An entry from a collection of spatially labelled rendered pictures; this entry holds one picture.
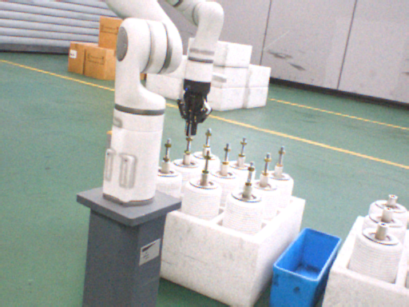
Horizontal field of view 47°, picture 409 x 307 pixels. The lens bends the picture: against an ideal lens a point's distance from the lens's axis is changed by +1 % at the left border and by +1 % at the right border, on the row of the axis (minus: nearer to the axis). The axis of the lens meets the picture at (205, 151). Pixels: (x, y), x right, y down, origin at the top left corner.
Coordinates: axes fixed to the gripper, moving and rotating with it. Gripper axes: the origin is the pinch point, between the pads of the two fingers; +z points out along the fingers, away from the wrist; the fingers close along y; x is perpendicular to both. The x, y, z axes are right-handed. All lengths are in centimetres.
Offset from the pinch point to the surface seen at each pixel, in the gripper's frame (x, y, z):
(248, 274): -8.0, 34.8, 25.5
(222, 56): 184, -171, -9
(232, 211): -7.6, 26.3, 13.1
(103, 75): 164, -310, 30
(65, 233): -24.7, -20.7, 35.5
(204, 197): -9.9, 18.6, 12.0
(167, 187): -13.0, 8.1, 12.7
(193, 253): -12.9, 20.9, 25.3
